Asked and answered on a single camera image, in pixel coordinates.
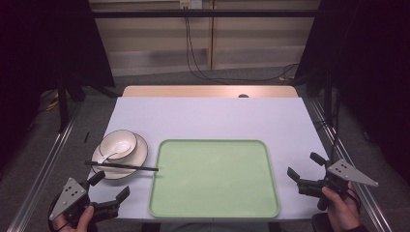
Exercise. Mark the white plate with dark rim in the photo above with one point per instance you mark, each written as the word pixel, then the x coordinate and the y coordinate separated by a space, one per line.
pixel 140 151

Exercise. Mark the white bowl with dark rim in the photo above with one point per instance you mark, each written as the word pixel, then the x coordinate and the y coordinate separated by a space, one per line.
pixel 114 138

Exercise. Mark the person's left hand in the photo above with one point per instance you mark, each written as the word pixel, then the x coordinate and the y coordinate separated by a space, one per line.
pixel 84 220

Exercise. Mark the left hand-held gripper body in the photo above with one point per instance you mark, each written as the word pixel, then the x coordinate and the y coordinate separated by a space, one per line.
pixel 69 195

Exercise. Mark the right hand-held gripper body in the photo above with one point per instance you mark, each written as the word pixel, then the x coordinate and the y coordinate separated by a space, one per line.
pixel 343 172

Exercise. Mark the light green tray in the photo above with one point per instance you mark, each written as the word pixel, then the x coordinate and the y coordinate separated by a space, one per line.
pixel 214 179

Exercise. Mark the black chopstick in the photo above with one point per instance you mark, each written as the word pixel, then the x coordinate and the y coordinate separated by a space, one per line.
pixel 122 165
pixel 129 168

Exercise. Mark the pale grey table mat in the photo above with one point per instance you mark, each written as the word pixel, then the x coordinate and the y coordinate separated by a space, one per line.
pixel 209 117

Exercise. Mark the black curtain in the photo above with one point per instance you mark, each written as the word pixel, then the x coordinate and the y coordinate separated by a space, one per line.
pixel 38 45
pixel 374 58

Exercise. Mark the person's right hand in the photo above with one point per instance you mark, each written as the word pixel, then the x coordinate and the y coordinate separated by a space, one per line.
pixel 343 211

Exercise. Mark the white wall socket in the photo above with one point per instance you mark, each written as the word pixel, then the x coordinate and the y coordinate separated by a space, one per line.
pixel 190 4

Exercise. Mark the white ceramic spoon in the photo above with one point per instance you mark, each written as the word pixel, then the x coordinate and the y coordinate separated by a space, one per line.
pixel 120 147

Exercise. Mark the black stand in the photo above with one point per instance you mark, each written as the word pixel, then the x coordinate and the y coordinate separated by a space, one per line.
pixel 63 106
pixel 328 96

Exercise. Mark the metal floor rail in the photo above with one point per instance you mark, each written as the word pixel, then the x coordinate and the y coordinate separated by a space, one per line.
pixel 42 167
pixel 357 190

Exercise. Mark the black horizontal bar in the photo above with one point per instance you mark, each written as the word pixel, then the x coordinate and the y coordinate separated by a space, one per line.
pixel 206 13

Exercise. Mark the small black stick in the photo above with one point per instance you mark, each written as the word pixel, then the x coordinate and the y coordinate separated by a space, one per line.
pixel 86 137

